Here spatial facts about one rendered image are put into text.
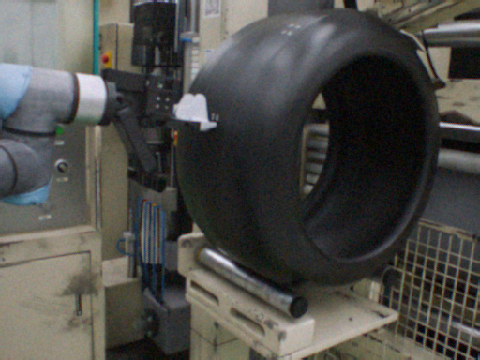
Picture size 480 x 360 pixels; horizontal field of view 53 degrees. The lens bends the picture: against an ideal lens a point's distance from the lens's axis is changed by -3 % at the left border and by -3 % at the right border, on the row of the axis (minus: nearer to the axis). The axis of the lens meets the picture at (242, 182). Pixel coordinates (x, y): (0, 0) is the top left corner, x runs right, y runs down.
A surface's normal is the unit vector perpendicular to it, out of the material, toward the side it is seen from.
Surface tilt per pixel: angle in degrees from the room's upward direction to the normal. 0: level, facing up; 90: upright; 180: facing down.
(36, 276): 90
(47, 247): 90
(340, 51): 81
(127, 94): 89
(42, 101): 96
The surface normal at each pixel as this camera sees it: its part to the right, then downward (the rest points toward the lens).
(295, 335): 0.59, 0.18
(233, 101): -0.74, -0.26
